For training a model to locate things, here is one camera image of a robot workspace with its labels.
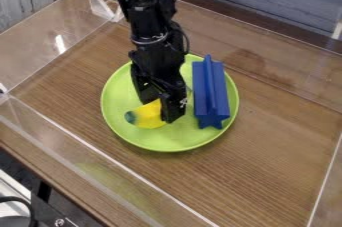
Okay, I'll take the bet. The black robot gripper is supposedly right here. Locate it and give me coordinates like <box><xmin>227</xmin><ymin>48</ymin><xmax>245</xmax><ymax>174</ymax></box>
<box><xmin>128</xmin><ymin>39</ymin><xmax>186</xmax><ymax>123</ymax></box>

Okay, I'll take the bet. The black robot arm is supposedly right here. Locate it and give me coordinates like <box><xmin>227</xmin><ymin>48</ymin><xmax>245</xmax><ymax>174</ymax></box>
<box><xmin>116</xmin><ymin>0</ymin><xmax>189</xmax><ymax>123</ymax></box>

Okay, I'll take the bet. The clear acrylic corner bracket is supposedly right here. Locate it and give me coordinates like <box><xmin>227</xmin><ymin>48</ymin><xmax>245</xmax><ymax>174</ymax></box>
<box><xmin>88</xmin><ymin>0</ymin><xmax>124</xmax><ymax>23</ymax></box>

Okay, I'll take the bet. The black cable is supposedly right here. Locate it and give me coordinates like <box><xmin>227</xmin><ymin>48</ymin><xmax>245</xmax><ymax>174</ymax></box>
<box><xmin>0</xmin><ymin>196</ymin><xmax>48</xmax><ymax>227</ymax></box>

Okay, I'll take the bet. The green round plate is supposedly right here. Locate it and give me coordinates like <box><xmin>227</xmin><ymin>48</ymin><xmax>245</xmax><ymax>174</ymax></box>
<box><xmin>100</xmin><ymin>54</ymin><xmax>239</xmax><ymax>152</ymax></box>

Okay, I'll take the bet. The blue star-shaped block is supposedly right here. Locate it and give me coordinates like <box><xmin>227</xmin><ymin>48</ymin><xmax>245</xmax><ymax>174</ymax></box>
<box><xmin>192</xmin><ymin>55</ymin><xmax>229</xmax><ymax>129</ymax></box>

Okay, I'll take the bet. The yellow toy banana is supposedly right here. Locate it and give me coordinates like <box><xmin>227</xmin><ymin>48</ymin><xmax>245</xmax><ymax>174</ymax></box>
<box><xmin>124</xmin><ymin>99</ymin><xmax>165</xmax><ymax>129</ymax></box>

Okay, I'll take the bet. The clear acrylic enclosure wall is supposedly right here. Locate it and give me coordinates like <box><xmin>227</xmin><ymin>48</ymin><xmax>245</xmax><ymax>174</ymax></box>
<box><xmin>0</xmin><ymin>0</ymin><xmax>342</xmax><ymax>227</ymax></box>

